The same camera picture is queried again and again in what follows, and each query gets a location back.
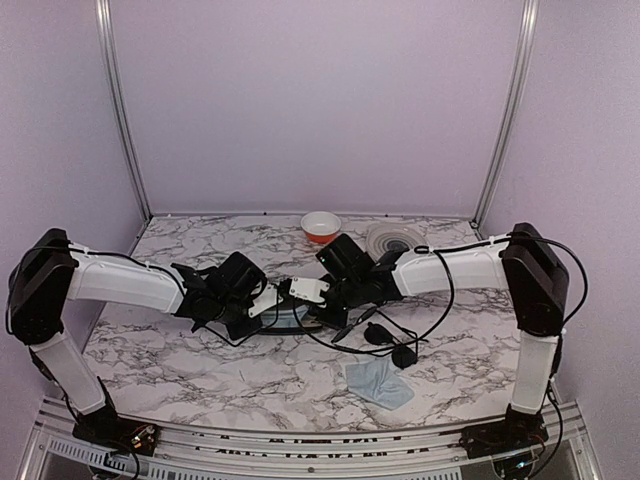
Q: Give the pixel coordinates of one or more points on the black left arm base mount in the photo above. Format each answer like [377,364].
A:
[107,428]

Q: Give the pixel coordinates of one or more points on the black glasses case beige lining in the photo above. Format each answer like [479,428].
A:
[283,330]

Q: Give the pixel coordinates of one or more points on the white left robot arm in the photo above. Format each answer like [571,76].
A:
[55,271]

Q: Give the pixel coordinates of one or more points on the light blue cleaning cloth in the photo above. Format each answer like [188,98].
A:
[284,316]
[378,383]

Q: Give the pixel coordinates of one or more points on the black sunglasses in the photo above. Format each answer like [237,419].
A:
[402,355]

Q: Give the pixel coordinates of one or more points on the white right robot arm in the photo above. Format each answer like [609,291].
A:
[408,273]

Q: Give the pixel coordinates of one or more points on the aluminium frame post left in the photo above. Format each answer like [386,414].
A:
[110,59]

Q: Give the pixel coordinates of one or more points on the white plate with blue spiral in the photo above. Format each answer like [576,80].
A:
[385,236]

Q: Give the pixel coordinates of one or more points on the orange bowl with white inside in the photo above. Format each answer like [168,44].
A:
[320,226]

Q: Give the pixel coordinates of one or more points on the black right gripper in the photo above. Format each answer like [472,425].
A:
[339,321]

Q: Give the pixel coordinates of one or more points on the aluminium frame post right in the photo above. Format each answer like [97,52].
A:
[515,92]

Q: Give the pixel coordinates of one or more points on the aluminium front frame rail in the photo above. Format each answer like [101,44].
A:
[192,452]

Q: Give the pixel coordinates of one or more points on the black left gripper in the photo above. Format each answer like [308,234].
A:
[238,331]

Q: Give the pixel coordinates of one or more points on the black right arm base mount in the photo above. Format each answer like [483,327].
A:
[514,432]

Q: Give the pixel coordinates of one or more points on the aluminium frame post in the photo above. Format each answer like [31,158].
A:
[110,59]
[515,92]

